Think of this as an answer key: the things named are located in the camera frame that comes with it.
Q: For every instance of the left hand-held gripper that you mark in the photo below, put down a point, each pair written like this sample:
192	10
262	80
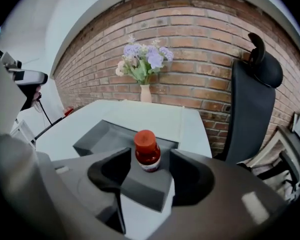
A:
13	64

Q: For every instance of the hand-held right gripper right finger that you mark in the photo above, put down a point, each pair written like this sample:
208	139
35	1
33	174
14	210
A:
214	209

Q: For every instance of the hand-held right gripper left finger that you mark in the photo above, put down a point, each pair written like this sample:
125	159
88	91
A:
107	174

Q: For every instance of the small red-capped bottle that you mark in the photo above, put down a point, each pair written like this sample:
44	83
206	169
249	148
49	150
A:
147	154

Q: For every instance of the person's left hand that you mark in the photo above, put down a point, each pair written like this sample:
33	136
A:
37	94

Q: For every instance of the red crate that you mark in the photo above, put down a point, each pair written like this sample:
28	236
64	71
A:
68	111

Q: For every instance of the white rack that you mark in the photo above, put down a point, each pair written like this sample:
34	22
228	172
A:
23	134

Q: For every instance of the beige vase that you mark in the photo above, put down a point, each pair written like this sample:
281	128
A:
146	94

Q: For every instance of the purple white flower bouquet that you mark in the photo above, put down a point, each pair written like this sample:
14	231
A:
144	59

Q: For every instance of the black office chair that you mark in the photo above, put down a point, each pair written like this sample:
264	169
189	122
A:
252	104

